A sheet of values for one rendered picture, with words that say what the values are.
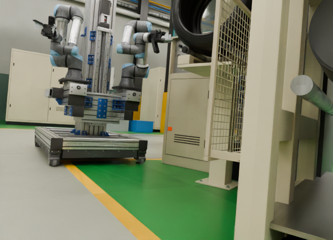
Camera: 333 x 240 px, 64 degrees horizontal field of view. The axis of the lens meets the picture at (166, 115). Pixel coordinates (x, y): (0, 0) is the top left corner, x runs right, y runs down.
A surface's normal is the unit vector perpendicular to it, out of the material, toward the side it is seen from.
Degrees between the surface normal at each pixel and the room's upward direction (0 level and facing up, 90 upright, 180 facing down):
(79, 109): 90
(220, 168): 90
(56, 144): 90
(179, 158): 90
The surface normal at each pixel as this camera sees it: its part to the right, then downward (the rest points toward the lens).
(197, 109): -0.59, -0.06
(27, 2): 0.52, 0.04
